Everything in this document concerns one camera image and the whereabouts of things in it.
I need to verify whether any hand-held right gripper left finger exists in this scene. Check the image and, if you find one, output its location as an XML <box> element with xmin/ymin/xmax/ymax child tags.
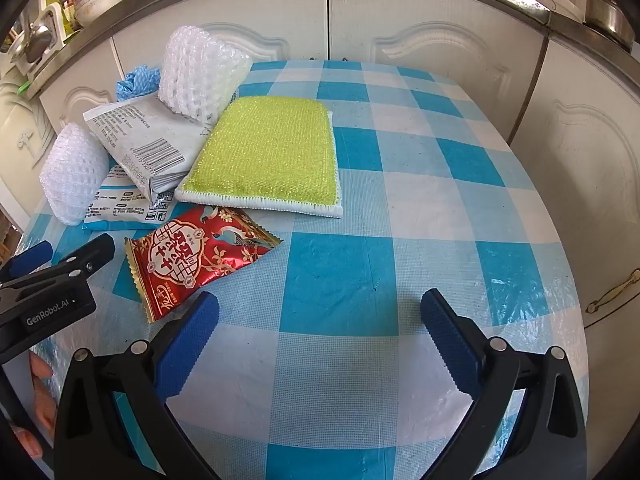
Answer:
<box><xmin>52</xmin><ymin>290</ymin><xmax>221</xmax><ymax>480</ymax></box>

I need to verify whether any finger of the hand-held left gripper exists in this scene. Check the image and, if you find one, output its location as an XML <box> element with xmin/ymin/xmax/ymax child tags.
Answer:
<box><xmin>0</xmin><ymin>240</ymin><xmax>53</xmax><ymax>283</ymax></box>
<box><xmin>10</xmin><ymin>233</ymin><xmax>117</xmax><ymax>291</ymax></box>

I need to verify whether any white barcode packet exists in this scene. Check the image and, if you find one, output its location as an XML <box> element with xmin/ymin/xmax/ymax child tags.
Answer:
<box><xmin>82</xmin><ymin>97</ymin><xmax>218</xmax><ymax>201</ymax></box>

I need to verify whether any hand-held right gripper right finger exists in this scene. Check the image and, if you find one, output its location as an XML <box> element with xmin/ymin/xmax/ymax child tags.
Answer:
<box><xmin>421</xmin><ymin>287</ymin><xmax>588</xmax><ymax>480</ymax></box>

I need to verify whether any steel kitchen countertop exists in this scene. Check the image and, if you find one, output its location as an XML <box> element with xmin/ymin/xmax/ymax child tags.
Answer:
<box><xmin>10</xmin><ymin>0</ymin><xmax>640</xmax><ymax>81</ymax></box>

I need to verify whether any large white foam net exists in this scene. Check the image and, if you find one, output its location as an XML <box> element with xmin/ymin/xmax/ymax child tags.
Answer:
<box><xmin>158</xmin><ymin>26</ymin><xmax>253</xmax><ymax>123</ymax></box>

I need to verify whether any person's left hand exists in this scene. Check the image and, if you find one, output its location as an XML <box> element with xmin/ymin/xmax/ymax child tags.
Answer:
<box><xmin>7</xmin><ymin>352</ymin><xmax>57</xmax><ymax>461</ymax></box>

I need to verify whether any blue patterned cloth roll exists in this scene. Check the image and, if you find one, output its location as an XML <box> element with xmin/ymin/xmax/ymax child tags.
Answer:
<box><xmin>115</xmin><ymin>64</ymin><xmax>163</xmax><ymax>103</ymax></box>

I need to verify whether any brass cabinet handle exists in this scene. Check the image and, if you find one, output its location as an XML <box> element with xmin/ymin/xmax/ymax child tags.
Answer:
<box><xmin>585</xmin><ymin>269</ymin><xmax>640</xmax><ymax>313</ymax></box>

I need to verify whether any white dish rack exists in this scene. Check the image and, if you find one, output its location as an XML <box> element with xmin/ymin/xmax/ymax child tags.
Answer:
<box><xmin>30</xmin><ymin>2</ymin><xmax>76</xmax><ymax>48</ymax></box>

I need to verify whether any white kitchen cabinet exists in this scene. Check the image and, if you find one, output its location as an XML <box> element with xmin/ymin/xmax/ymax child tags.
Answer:
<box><xmin>39</xmin><ymin>0</ymin><xmax>640</xmax><ymax>441</ymax></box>

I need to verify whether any blue checked tablecloth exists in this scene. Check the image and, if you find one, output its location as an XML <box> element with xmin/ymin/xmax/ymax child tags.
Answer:
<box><xmin>0</xmin><ymin>60</ymin><xmax>591</xmax><ymax>480</ymax></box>

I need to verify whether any steel ladle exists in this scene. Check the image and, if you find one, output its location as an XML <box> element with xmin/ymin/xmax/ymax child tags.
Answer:
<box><xmin>10</xmin><ymin>22</ymin><xmax>53</xmax><ymax>63</ymax></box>

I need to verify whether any white blue packet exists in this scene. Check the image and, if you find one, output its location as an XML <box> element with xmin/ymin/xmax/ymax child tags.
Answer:
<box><xmin>81</xmin><ymin>165</ymin><xmax>176</xmax><ymax>233</ymax></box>

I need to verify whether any red snack packet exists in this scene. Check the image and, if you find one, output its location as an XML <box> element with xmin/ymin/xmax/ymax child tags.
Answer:
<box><xmin>124</xmin><ymin>205</ymin><xmax>283</xmax><ymax>324</ymax></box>

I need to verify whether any steel kettle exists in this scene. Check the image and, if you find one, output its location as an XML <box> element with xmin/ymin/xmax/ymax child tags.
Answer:
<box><xmin>584</xmin><ymin>0</ymin><xmax>638</xmax><ymax>53</ymax></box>

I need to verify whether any yellow-green scouring sponge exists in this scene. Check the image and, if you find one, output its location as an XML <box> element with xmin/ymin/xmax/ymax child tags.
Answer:
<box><xmin>175</xmin><ymin>96</ymin><xmax>345</xmax><ymax>219</ymax></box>

